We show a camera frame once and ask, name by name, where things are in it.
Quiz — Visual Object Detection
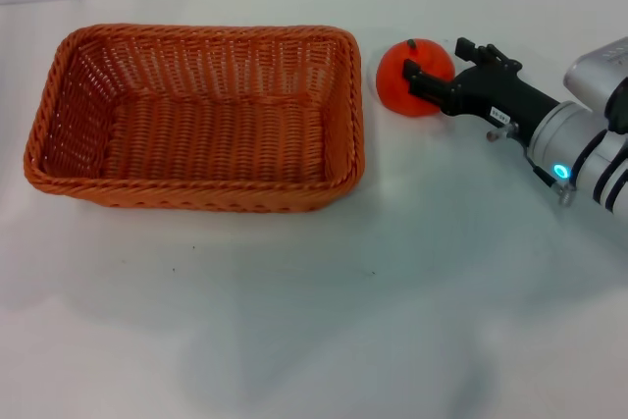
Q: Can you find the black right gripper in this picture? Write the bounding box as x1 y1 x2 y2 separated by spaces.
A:
401 36 561 139

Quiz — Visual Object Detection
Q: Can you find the orange toy tangerine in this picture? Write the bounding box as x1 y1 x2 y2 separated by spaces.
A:
375 38 456 119

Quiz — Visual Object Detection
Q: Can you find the orange woven wicker basket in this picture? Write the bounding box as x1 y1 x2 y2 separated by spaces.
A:
23 23 367 215

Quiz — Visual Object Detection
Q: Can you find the black cable with metal plugs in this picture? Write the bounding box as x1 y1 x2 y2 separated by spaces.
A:
485 122 576 208

